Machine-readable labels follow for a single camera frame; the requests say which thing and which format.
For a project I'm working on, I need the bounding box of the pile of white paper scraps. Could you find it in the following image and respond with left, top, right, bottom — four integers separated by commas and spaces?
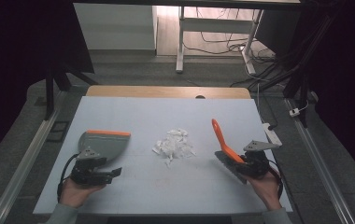
151, 128, 197, 168

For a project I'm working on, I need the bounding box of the black power cable with plug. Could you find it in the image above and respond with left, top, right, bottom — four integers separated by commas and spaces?
256, 82, 278, 132

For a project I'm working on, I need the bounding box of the grey dustpan with orange edge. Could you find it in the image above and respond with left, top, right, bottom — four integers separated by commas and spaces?
78, 129, 132, 162

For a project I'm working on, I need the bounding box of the white desk frame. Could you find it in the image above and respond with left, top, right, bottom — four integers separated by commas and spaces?
175, 6, 264, 76

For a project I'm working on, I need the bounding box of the person's right hand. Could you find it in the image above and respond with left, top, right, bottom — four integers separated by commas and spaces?
243, 170, 283, 211

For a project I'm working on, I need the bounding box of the white cabinet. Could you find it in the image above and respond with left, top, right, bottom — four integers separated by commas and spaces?
73, 3, 159, 51

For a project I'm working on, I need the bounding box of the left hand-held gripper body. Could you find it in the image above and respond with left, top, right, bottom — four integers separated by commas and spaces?
69, 147, 108, 189

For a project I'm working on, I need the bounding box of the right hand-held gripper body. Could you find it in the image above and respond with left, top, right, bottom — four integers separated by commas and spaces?
242, 140, 280, 180

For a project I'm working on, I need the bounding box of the orange-handled grey brush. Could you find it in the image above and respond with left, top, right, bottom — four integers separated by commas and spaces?
211, 118, 250, 185

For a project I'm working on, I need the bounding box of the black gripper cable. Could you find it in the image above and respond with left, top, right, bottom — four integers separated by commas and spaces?
56, 152, 80, 203
267, 159, 284, 200

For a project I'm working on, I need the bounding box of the tangle of floor cables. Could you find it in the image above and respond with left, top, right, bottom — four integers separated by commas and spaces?
183, 7, 291, 90

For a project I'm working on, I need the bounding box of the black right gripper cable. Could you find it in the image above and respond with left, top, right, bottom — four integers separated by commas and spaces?
267, 159, 284, 200

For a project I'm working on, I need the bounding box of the aluminium rail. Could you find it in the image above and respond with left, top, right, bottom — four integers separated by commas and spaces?
0, 90, 69, 224
284, 97, 355, 224

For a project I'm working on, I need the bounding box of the black rectangular floor frame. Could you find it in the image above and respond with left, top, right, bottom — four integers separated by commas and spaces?
46, 120, 71, 144

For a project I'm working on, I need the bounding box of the black metal stand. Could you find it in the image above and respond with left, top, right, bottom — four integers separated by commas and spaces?
258, 12, 342, 129

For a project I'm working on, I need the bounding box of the black tripod stand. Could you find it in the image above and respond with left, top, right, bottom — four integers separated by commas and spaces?
43, 60, 99, 121

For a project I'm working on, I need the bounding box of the person's left hand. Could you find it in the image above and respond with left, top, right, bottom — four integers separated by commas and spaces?
58, 177, 107, 209

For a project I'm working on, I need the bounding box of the white power strip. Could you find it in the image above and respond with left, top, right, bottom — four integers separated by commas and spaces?
262, 122, 283, 147

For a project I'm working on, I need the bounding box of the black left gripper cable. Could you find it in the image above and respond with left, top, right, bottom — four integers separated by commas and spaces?
56, 152, 80, 203

